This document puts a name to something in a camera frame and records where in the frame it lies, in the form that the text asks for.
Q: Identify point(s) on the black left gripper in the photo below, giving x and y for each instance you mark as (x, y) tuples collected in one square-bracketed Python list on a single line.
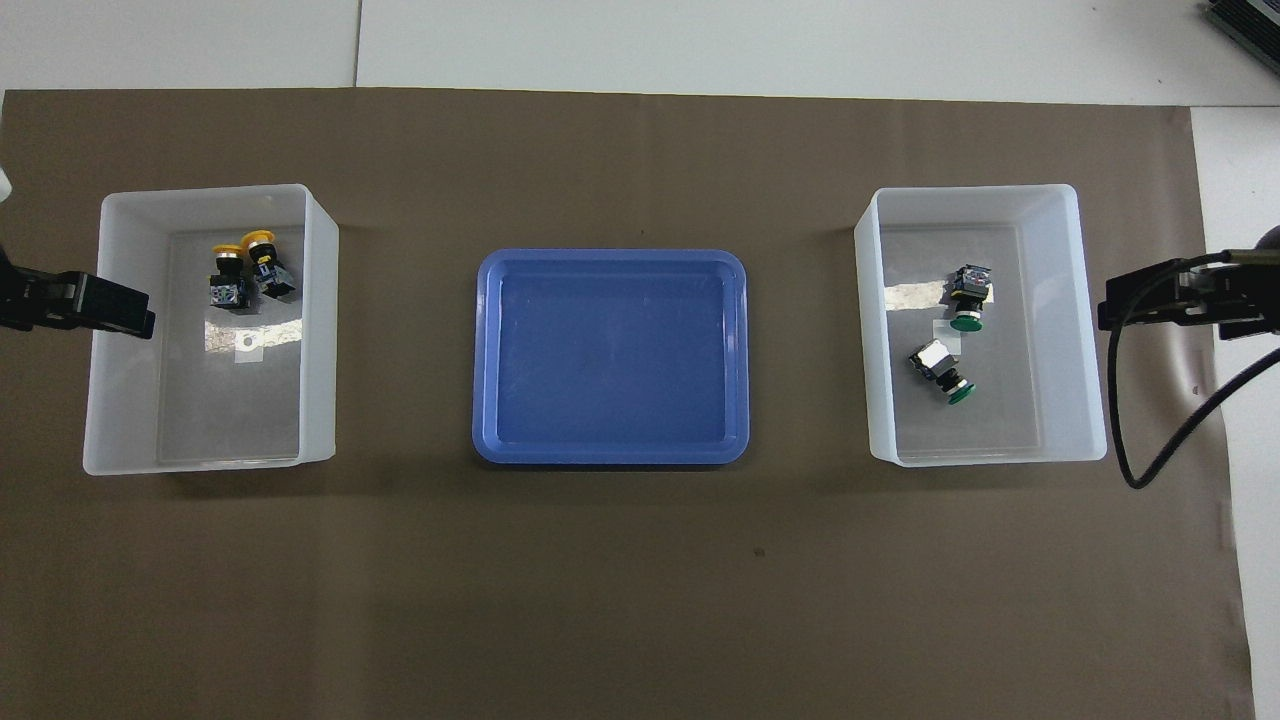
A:
[(40, 300)]

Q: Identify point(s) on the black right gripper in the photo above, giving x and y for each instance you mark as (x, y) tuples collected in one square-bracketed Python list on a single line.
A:
[(1240, 300)]

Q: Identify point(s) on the yellow push button switch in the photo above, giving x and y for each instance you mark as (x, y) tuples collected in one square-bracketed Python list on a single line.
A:
[(272, 280), (228, 290)]

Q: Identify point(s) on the green push button switch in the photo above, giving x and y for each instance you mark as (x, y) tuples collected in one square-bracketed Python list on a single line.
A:
[(935, 360), (968, 285)]

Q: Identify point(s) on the translucent white plastic box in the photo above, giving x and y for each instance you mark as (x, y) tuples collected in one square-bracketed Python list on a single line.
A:
[(230, 420), (1000, 420)]

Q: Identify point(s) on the dark grey ribbed device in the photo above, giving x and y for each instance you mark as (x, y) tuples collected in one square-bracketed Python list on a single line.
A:
[(1255, 20)]

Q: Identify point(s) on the blue plastic tray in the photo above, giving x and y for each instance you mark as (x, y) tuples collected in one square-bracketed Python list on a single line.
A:
[(610, 360)]

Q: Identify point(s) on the brown paper mat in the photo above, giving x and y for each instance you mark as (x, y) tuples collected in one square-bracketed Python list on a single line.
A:
[(600, 600)]

